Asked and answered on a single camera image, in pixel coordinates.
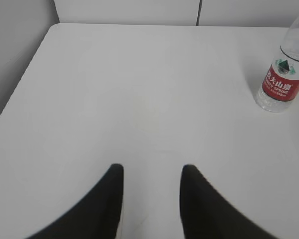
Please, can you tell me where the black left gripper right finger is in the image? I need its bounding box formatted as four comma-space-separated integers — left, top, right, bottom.
180, 164, 276, 239

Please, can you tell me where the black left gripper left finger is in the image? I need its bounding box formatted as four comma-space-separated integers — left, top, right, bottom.
30, 164, 124, 239

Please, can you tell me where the Nongfu Spring water bottle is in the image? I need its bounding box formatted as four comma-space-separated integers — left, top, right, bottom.
255, 17, 299, 113

